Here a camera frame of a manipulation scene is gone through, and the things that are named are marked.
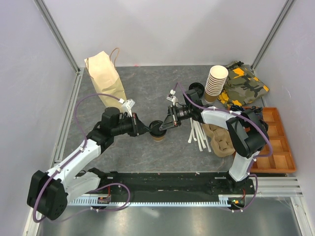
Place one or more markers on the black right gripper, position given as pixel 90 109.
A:
pixel 172 120

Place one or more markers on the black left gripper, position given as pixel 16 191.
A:
pixel 138 128

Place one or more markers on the black plastic cup lid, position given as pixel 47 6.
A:
pixel 154 129

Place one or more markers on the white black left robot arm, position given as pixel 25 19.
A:
pixel 51 191

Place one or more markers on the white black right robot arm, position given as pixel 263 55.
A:
pixel 247 133

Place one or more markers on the brown paper takeout bag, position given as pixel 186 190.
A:
pixel 105 79

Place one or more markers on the white wrapped straw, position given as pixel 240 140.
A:
pixel 196 134
pixel 190 130
pixel 203 143
pixel 197 139

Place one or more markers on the stack of black lids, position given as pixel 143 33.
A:
pixel 198 87

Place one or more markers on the cardboard cup carrier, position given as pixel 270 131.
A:
pixel 221 142

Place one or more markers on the stack of paper cups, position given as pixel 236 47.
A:
pixel 215 82

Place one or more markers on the camouflage fabric cloth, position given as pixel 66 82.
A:
pixel 241 87

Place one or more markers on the orange compartment tray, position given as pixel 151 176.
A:
pixel 281 161

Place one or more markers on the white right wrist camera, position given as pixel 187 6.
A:
pixel 171 97

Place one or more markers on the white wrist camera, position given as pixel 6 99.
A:
pixel 126 106
pixel 171 97

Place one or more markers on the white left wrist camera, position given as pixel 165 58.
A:
pixel 126 106

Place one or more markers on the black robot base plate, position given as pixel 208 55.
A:
pixel 212 183

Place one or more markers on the white slotted cable duct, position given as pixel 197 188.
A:
pixel 91 201

